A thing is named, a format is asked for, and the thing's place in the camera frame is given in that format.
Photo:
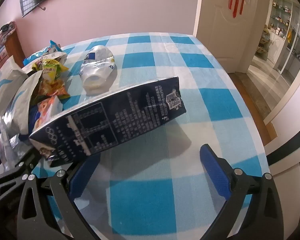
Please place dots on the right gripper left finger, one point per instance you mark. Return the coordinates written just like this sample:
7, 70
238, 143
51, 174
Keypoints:
47, 208

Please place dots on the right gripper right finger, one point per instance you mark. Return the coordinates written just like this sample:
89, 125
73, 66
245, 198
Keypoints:
264, 218

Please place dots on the black milk carton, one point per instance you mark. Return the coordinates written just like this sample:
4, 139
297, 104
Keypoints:
108, 120

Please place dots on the white blue feather bag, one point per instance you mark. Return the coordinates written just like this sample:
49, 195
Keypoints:
11, 79

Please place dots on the yellow oatmeal snack bag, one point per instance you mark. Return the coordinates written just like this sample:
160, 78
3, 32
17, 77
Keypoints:
50, 82

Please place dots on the white bedroom door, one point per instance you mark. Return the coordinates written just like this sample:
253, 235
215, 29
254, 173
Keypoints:
232, 41

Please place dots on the orange baby picture packet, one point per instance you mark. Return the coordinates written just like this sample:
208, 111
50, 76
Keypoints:
46, 109

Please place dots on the blue checkered blanket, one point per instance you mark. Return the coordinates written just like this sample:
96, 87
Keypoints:
154, 186

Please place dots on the wooden dresser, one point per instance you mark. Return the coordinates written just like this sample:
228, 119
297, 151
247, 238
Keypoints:
13, 48

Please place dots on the folded clothes pile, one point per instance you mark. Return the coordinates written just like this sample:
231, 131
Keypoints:
6, 31

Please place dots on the blue dog picture bag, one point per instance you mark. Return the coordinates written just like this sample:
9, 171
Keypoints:
52, 48

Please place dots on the crushed white plastic bottle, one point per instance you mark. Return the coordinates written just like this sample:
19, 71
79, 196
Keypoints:
96, 67

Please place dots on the glass display cabinet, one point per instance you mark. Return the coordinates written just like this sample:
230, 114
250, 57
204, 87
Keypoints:
284, 26

